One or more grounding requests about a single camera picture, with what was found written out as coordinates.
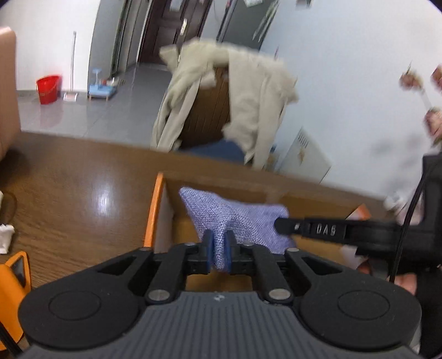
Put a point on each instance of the red cardboard box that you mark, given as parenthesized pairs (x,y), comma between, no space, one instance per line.
(169,222)

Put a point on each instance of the mop with white handle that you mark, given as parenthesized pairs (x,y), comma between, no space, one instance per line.
(71,95)

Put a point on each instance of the pink suitcase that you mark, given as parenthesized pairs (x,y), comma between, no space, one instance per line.
(9,109)

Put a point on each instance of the white cloth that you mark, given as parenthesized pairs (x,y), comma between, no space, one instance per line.
(6,233)

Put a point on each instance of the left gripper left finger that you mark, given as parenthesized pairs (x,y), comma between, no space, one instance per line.
(98,305)

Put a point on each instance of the blue small stool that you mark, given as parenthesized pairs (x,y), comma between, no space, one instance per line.
(99,89)

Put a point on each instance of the brown wooden chair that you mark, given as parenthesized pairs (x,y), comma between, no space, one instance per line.
(202,131)

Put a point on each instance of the dried pink rose bouquet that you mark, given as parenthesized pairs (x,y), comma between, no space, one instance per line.
(410,80)

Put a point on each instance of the lavender knitted cloth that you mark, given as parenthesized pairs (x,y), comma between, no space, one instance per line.
(249,222)

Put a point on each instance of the red plastic bucket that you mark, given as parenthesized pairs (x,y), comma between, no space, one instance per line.
(48,89)

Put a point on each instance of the orange cloth pouch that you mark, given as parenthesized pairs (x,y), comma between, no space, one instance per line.
(15,285)

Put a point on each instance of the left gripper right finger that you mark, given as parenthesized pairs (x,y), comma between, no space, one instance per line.
(341,306)

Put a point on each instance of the white floor appliance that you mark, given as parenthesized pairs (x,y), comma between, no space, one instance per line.
(305,159)

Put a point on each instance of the dark brown entrance door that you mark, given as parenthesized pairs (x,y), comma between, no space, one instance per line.
(171,23)

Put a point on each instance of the grey refrigerator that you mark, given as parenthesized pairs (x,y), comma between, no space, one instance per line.
(245,23)

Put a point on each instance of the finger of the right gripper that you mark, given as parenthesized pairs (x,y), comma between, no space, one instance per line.
(346,232)

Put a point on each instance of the beige coat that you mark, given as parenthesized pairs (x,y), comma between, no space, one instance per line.
(260,88)

